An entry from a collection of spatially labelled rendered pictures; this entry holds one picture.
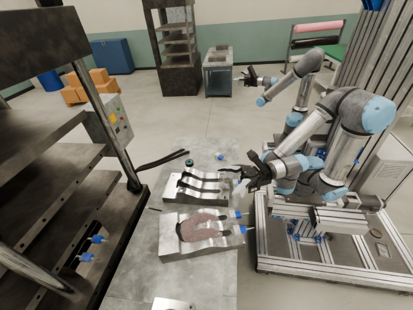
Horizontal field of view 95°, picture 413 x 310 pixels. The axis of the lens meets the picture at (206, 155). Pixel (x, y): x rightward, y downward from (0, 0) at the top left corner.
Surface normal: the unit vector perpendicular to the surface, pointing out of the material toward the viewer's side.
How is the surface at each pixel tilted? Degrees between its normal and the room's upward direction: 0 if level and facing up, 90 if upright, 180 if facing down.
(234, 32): 90
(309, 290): 0
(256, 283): 0
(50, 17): 90
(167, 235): 0
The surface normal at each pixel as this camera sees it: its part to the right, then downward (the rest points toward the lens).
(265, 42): -0.10, 0.64
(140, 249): -0.07, -0.77
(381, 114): 0.27, 0.49
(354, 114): -0.96, 0.16
